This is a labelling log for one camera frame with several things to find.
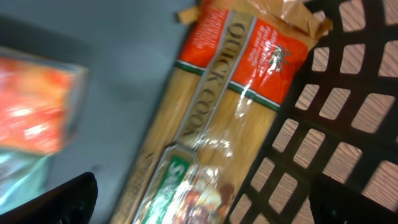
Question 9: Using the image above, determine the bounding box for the teal snack packet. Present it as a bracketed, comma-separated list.
[1, 149, 49, 214]

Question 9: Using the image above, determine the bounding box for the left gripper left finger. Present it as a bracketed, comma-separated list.
[1, 172, 98, 224]

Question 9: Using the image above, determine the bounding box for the grey plastic mesh basket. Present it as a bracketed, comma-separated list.
[1, 0, 397, 223]

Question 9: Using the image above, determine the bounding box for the orange snack packet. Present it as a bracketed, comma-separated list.
[1, 47, 88, 155]

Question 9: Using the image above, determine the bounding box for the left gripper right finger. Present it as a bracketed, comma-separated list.
[308, 174, 397, 224]

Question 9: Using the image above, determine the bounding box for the spaghetti pasta packet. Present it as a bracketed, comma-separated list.
[111, 0, 333, 224]

